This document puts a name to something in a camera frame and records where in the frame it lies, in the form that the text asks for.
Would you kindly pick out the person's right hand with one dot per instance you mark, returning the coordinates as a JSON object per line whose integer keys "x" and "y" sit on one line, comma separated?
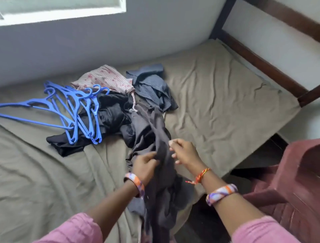
{"x": 186, "y": 152}

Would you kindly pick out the person's left hand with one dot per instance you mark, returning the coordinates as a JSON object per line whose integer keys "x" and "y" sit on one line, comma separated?
{"x": 145, "y": 167}

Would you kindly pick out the grey button shirt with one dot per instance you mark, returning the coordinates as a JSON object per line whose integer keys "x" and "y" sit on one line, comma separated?
{"x": 157, "y": 145}

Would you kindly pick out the blue striped shirt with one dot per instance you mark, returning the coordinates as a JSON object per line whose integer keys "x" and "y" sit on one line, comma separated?
{"x": 152, "y": 87}

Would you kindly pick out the pile of blue hangers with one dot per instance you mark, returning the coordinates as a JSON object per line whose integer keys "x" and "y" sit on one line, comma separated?
{"x": 75, "y": 105}

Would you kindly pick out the pink floral striped garment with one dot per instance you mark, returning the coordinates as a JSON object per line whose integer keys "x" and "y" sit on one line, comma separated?
{"x": 102, "y": 77}

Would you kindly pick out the person's left forearm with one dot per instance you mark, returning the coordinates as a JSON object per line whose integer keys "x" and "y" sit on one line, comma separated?
{"x": 117, "y": 208}

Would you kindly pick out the person's right forearm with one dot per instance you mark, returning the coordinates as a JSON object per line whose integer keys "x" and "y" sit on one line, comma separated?
{"x": 235, "y": 205}

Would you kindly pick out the bed with beige sheet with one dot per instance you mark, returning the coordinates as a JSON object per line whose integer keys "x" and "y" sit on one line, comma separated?
{"x": 225, "y": 100}

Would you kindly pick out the striped orange purple bangle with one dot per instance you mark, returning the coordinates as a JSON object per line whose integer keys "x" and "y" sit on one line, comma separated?
{"x": 135, "y": 183}

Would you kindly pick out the striped white purple bangle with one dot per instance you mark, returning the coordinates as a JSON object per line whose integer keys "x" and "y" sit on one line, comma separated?
{"x": 222, "y": 194}

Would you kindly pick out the maroon plastic chair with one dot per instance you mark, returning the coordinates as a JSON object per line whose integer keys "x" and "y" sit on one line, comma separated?
{"x": 295, "y": 190}

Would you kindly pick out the white framed window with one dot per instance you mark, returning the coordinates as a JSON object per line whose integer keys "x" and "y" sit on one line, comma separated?
{"x": 60, "y": 12}

